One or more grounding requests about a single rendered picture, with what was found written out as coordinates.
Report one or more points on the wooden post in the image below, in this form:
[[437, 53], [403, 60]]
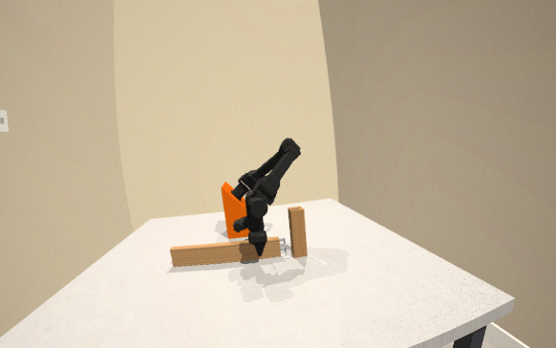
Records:
[[297, 231]]

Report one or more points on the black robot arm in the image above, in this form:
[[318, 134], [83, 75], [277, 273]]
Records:
[[262, 187]]

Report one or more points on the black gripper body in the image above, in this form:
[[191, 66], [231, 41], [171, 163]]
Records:
[[257, 234]]

